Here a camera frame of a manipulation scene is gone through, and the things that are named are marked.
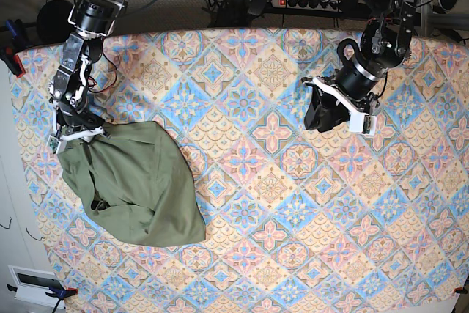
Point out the patterned tablecloth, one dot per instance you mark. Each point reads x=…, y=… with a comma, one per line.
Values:
x=297, y=221

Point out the blue clamp bottom left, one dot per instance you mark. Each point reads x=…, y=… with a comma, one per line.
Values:
x=60, y=294

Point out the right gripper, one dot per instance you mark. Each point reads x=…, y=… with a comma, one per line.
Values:
x=70, y=126

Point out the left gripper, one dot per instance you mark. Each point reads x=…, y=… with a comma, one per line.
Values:
x=330, y=106

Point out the black round stool base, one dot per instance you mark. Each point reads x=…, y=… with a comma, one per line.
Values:
x=52, y=22

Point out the orange clamp bottom right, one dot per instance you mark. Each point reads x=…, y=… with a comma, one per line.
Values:
x=461, y=291

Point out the green t-shirt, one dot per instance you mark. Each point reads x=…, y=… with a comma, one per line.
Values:
x=136, y=184

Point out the white wall socket box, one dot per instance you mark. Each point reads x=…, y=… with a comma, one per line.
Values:
x=32, y=285

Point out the white power strip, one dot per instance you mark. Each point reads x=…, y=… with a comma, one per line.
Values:
x=326, y=5

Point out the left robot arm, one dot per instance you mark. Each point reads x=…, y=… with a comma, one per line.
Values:
x=384, y=44

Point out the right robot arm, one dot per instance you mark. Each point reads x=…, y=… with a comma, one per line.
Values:
x=93, y=21

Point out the orange black clamp left top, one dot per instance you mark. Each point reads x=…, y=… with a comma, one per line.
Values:
x=9, y=52

